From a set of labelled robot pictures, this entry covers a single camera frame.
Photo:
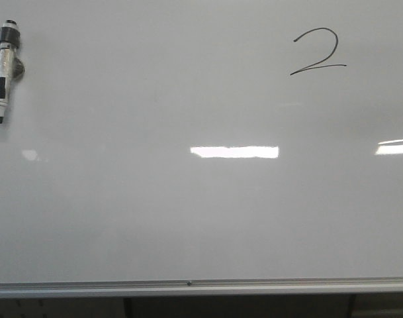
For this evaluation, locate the black and white marker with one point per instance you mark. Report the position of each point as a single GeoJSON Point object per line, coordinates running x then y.
{"type": "Point", "coordinates": [11, 67]}

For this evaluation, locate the white whiteboard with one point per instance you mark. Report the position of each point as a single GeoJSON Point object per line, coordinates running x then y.
{"type": "Point", "coordinates": [203, 140]}

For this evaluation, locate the aluminium whiteboard tray rail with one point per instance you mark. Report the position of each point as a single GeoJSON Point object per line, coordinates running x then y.
{"type": "Point", "coordinates": [171, 288]}

